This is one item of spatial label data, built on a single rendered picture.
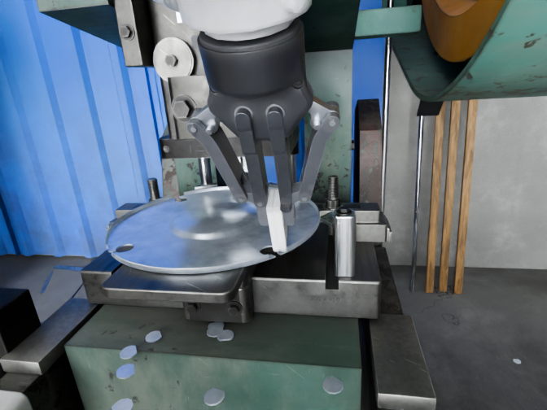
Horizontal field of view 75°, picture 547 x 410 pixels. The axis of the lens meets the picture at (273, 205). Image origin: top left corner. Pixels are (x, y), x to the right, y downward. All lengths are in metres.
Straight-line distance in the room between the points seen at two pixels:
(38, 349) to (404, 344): 0.48
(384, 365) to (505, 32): 0.36
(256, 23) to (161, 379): 0.45
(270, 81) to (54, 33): 1.95
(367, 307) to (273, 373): 0.15
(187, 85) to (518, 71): 0.36
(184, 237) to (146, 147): 1.52
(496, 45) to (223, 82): 0.24
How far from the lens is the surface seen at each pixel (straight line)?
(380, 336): 0.52
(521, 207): 2.02
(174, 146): 0.56
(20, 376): 0.62
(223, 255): 0.41
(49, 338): 0.62
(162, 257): 0.43
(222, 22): 0.23
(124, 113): 1.96
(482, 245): 2.04
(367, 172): 0.84
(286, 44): 0.25
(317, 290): 0.51
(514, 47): 0.39
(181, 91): 0.50
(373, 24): 0.68
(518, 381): 1.50
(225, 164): 0.33
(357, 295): 0.51
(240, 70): 0.25
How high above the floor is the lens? 0.97
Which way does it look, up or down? 20 degrees down
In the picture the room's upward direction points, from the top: 4 degrees counter-clockwise
